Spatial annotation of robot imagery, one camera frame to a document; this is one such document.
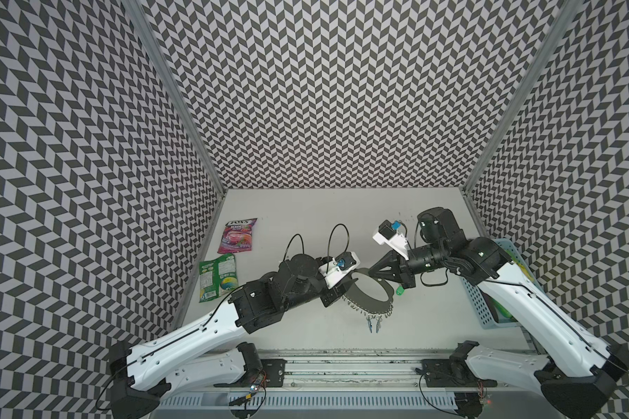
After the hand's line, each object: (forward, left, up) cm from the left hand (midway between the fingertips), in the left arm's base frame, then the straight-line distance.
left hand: (347, 273), depth 65 cm
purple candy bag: (+27, +40, -22) cm, 53 cm away
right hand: (-2, -6, +2) cm, 7 cm away
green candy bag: (+10, +43, -23) cm, 50 cm away
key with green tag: (+6, -20, -26) cm, 33 cm away
